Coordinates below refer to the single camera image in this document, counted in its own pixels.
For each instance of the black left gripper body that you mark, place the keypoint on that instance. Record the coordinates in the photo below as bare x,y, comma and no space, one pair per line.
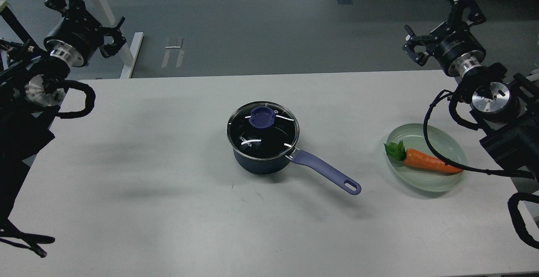
79,32

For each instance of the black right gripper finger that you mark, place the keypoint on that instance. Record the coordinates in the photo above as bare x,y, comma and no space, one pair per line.
464,14
419,47

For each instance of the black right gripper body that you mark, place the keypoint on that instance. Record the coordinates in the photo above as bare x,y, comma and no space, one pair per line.
452,43

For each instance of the glass pot lid blue knob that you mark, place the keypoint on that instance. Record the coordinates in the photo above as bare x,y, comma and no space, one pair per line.
262,128

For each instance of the dark blue saucepan purple handle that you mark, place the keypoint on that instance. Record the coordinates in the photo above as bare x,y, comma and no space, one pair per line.
267,166

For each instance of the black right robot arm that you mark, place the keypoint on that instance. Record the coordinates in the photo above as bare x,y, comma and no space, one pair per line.
506,112

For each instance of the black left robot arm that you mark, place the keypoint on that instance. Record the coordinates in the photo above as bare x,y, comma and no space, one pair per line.
35,89

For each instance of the black metal stand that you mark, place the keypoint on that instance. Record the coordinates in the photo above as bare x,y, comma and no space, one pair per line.
15,25

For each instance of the pale green plate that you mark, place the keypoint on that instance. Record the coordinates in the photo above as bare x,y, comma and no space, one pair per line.
428,181

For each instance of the orange toy carrot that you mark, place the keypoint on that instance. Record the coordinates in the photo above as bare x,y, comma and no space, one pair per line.
417,159

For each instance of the white table frame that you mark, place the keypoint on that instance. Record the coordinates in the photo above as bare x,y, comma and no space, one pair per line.
105,11

